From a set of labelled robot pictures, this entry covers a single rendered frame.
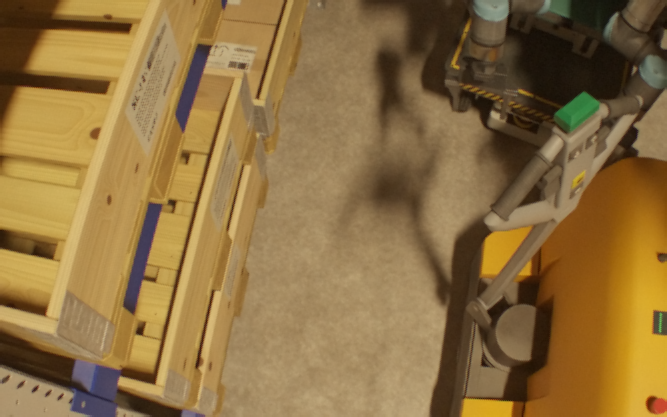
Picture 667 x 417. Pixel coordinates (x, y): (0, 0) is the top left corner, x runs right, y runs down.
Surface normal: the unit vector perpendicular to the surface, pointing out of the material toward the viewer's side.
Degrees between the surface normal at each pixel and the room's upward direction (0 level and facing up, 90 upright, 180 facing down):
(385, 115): 0
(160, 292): 0
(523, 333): 0
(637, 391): 14
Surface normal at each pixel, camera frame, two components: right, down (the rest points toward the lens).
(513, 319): -0.01, -0.37
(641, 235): -0.25, -0.40
